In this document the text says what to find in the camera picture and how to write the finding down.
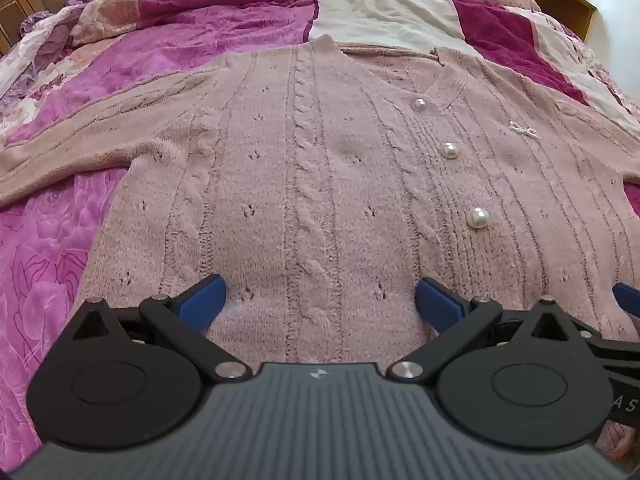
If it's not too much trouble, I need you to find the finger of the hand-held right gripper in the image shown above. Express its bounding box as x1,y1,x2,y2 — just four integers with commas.
575,282,640,363

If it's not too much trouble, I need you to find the purple patchwork quilt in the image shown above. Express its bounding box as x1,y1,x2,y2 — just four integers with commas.
0,0,640,466

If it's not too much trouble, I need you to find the pink knitted cardigan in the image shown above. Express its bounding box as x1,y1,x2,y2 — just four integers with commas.
0,34,640,356

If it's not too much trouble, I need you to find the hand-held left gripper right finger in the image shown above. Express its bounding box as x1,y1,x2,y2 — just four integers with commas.
391,276,603,384

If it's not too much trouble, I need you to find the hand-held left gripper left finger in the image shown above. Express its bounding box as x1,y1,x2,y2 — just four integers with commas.
72,274,253,386

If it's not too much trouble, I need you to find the person's right hand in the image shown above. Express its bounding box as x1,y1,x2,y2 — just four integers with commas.
596,420,637,462

